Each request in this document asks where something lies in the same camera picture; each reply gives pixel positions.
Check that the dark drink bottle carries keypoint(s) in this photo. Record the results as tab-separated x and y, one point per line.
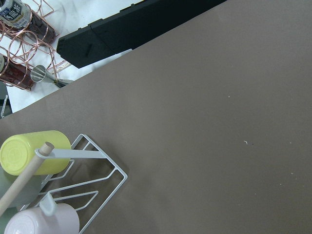
16	14
15	74

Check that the upper dark drink bottle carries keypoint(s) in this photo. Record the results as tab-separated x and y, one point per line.
16	14

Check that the steel jigger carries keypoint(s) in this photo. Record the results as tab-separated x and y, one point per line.
40	74

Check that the black long box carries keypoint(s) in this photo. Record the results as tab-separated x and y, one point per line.
129	29

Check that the white wire cup rack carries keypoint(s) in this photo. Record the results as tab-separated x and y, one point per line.
88	183

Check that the yellow cup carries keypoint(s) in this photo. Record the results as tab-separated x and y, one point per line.
18	150

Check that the copper wire bottle rack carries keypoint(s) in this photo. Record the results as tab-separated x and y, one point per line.
26	49

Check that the lower dark drink bottle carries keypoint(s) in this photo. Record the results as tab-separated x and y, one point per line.
15	74

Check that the pink cup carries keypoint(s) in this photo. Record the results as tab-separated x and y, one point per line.
34	221

